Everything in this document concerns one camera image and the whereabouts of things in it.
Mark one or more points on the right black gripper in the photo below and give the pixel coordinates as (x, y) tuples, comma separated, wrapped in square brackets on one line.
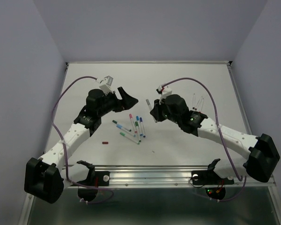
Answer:
[(156, 109)]

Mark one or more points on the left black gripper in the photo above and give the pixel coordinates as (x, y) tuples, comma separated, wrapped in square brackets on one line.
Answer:
[(127, 101)]

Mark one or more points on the grey cap marker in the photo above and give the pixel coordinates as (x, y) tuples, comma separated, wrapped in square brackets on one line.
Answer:
[(150, 108)]

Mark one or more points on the dark red cap marker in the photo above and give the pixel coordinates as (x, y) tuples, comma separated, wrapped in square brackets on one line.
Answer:
[(198, 104)]

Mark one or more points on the purple cap marker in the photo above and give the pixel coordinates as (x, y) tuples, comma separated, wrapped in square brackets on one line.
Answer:
[(142, 127)]

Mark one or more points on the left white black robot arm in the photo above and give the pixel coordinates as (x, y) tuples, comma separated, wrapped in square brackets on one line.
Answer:
[(83, 127)]

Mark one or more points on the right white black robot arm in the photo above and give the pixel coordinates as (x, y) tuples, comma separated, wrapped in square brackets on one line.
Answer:
[(260, 153)]

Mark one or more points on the pink cap marker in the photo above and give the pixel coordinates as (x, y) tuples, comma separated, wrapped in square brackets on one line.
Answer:
[(132, 123)]

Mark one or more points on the dark green cap marker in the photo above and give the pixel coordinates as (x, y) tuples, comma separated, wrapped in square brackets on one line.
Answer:
[(117, 123)]

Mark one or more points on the light blue cap marker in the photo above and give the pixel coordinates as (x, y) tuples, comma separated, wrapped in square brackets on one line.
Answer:
[(126, 131)]

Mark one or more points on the teal green cap marker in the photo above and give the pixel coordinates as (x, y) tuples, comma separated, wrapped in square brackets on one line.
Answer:
[(129, 138)]

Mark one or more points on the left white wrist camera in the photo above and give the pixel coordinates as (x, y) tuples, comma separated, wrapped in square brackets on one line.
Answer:
[(105, 84)]

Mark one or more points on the aluminium right side rail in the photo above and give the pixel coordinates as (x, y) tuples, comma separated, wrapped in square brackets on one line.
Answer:
[(244, 110)]

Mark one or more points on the aluminium rail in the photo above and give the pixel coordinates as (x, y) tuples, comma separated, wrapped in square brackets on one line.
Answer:
[(154, 177), (244, 110)]

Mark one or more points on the aluminium front rail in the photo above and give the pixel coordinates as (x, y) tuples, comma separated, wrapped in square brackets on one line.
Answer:
[(154, 177)]

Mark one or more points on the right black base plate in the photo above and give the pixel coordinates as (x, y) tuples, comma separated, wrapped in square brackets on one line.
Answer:
[(200, 179)]

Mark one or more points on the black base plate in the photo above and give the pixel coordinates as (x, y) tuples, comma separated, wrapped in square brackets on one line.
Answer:
[(200, 179), (93, 196)]

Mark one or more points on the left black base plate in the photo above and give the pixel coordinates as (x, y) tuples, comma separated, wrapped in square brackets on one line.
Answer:
[(93, 196)]

